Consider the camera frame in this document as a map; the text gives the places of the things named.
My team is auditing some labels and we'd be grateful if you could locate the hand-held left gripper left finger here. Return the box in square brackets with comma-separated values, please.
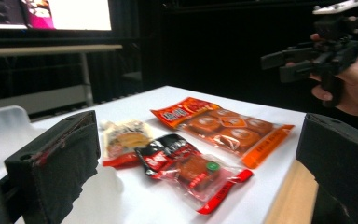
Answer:
[4, 109, 102, 224]

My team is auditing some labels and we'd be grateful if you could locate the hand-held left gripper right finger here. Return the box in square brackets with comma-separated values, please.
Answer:
[296, 112, 358, 224]

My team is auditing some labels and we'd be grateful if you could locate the translucent white plastic container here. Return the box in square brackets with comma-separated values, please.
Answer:
[0, 105, 48, 181]

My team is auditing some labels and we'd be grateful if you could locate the orange snack packet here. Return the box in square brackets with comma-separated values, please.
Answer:
[150, 96, 296, 170]

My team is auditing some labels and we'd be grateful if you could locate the black and red snack packet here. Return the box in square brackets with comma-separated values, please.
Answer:
[134, 133, 255, 216]

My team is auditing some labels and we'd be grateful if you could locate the cream spout pouch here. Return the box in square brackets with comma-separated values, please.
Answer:
[99, 119, 154, 168]

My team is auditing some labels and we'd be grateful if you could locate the beige background table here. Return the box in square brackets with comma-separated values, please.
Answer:
[0, 44, 124, 115]

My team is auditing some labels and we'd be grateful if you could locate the monitor screen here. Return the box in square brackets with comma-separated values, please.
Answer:
[0, 0, 113, 32]

